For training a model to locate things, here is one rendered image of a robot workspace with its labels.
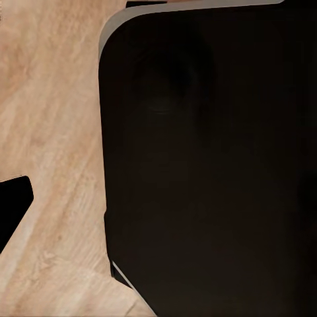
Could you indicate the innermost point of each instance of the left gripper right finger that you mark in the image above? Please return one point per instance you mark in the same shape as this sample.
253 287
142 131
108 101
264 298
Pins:
307 196

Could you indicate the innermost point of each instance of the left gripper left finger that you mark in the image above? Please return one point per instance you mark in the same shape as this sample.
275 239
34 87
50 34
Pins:
16 196

